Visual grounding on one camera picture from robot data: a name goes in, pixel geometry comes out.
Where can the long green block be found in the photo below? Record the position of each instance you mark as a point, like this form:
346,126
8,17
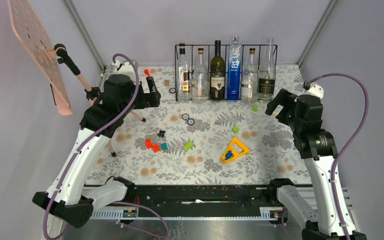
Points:
188,146

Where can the black wire wine rack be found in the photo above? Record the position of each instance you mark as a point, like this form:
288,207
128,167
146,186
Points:
225,54

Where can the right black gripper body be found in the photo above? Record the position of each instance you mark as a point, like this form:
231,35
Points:
287,99

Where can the red block far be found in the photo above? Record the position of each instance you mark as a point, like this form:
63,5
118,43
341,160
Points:
147,72

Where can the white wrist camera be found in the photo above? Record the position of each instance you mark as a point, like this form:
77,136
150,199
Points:
315,90
125,68

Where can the teal block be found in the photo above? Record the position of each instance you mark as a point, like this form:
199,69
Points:
164,146

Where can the pink pegboard panel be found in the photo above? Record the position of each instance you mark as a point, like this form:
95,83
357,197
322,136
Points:
33,36

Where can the poker chip ten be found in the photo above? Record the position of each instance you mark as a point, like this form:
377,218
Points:
185,116

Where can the yellow triangle frame toy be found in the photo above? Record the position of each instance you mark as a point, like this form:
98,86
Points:
238,148

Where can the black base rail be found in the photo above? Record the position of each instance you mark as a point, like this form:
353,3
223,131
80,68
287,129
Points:
203,201

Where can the blue glass bottle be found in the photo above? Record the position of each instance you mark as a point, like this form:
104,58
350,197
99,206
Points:
234,70

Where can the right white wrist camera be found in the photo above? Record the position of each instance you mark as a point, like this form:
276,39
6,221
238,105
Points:
315,90

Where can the floral table mat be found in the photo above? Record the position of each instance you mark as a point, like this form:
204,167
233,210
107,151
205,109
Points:
272,151

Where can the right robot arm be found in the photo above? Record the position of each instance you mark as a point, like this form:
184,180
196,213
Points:
331,219

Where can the poker chip fifty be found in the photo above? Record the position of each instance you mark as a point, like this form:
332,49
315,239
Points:
190,121

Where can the small black knob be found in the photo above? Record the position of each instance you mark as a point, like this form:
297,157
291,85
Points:
161,133

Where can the red block pair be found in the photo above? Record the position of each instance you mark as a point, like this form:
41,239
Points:
150,145

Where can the pink tripod stand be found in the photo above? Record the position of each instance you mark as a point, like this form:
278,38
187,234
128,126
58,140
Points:
91,92

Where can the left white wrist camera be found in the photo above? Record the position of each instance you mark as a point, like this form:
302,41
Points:
125,68

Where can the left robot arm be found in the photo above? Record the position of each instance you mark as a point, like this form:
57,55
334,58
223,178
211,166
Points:
65,198

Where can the green cube near rack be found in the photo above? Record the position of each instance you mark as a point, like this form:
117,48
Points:
255,108

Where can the poker chip near rack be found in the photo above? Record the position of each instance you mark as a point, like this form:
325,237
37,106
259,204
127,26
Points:
172,90

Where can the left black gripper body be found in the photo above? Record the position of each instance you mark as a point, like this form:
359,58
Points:
145,100

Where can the clear bottle black label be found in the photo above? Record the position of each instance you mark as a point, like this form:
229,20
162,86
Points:
267,74

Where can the dark green wine bottle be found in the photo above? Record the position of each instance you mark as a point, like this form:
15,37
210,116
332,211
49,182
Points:
217,74

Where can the clear bottle cork stopper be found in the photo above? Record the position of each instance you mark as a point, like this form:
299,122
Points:
200,79

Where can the clear bottle black cap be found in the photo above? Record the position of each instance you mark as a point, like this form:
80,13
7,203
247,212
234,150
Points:
183,75

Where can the green cube centre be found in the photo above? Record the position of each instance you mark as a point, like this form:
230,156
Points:
235,129

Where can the clear bottle gold band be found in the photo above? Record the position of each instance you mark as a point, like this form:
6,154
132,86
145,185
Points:
249,78

